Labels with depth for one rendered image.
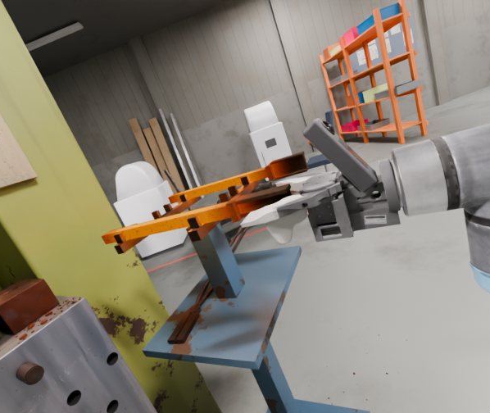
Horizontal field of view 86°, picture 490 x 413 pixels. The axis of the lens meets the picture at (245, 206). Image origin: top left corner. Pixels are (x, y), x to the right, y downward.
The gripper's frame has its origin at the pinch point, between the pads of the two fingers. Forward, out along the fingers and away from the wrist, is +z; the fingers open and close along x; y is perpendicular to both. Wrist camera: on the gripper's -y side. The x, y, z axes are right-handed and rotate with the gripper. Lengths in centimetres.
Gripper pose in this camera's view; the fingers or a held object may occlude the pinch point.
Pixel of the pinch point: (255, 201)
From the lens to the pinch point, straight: 43.5
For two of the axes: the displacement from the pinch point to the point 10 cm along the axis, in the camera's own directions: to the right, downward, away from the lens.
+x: 3.6, -3.9, 8.5
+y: 3.5, 9.0, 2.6
